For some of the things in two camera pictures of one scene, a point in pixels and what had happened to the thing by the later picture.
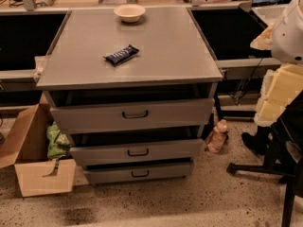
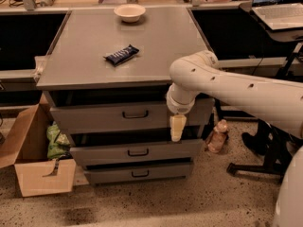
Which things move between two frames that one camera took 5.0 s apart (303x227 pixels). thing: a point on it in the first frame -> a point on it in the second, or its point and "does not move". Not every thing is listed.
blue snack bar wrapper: x=121 y=55 does not move
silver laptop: x=271 y=1 does not move
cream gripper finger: x=263 y=42 -> x=179 y=100
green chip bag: x=57 y=142 does not move
